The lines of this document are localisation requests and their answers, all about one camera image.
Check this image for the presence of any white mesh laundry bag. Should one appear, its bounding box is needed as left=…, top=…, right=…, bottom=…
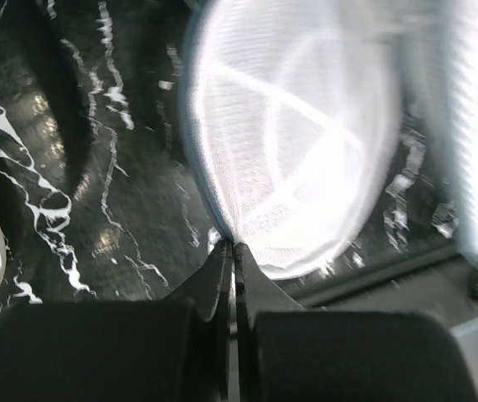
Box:
left=180, top=1, right=478, bottom=280

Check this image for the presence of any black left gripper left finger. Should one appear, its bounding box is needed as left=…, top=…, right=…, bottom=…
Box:
left=164, top=240, right=233, bottom=322

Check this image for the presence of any black lace garment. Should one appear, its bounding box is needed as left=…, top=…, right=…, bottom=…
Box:
left=12, top=1, right=92, bottom=194

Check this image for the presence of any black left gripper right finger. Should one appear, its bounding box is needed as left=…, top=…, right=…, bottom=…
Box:
left=235, top=243, right=305, bottom=318

